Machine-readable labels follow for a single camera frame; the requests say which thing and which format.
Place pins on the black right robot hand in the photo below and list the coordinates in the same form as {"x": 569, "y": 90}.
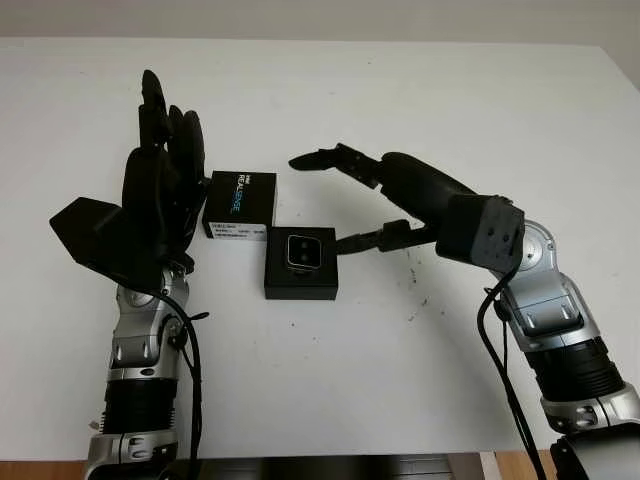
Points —
{"x": 420, "y": 185}

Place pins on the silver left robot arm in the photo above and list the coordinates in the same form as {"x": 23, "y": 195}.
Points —
{"x": 140, "y": 350}

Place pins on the dark robot torso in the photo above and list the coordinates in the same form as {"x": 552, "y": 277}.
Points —
{"x": 310, "y": 470}

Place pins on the small silver depth camera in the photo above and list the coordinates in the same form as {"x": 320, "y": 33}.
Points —
{"x": 305, "y": 252}

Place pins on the black camera box base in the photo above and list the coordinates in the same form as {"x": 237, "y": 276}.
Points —
{"x": 300, "y": 292}

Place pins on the black RealSense box lid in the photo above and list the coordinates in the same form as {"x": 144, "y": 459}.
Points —
{"x": 260, "y": 200}

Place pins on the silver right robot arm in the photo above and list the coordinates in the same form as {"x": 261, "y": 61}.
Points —
{"x": 550, "y": 310}

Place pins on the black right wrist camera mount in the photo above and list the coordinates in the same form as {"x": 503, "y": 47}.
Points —
{"x": 475, "y": 230}

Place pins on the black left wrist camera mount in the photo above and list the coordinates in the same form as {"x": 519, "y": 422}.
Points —
{"x": 90, "y": 230}

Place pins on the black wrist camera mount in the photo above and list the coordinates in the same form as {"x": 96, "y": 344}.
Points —
{"x": 90, "y": 230}
{"x": 475, "y": 230}

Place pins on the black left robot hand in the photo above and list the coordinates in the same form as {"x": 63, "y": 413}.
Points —
{"x": 150, "y": 200}

